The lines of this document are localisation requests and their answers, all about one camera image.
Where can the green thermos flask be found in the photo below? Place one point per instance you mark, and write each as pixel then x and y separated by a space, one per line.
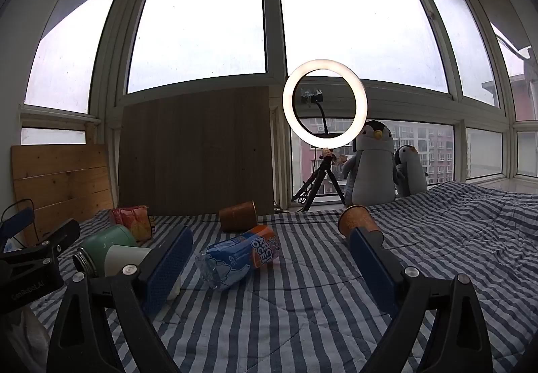
pixel 109 239

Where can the white plastic bag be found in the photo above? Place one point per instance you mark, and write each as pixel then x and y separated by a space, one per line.
pixel 21 339

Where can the blue label plastic bottle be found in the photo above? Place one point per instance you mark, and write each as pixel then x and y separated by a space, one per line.
pixel 239 257

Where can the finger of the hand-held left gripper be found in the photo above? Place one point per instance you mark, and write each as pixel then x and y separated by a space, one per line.
pixel 17 218
pixel 63 233

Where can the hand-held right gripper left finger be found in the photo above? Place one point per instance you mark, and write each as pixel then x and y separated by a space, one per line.
pixel 168 268

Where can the small penguin plush toy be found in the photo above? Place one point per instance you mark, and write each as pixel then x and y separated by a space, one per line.
pixel 410 173

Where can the brown paper cup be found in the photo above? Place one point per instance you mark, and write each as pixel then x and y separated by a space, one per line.
pixel 357 221
pixel 237 216

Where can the black gooseneck phone holder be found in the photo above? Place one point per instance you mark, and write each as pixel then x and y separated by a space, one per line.
pixel 323 114

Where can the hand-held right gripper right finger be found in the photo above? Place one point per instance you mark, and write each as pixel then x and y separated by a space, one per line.
pixel 372 268

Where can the blue striped blanket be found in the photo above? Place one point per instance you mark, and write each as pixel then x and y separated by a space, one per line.
pixel 294 314

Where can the light pine wood board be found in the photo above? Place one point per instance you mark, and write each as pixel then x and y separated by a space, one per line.
pixel 63 184

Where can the dark wooden board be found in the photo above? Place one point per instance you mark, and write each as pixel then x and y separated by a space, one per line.
pixel 193 150

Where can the white cup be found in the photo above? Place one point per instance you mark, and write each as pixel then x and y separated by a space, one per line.
pixel 124 259

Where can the red snack packet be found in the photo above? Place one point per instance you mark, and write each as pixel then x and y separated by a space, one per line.
pixel 132 221

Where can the black tripod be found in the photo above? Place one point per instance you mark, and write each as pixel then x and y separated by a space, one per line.
pixel 321 179

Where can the large penguin plush toy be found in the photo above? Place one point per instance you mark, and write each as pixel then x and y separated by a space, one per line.
pixel 372 167

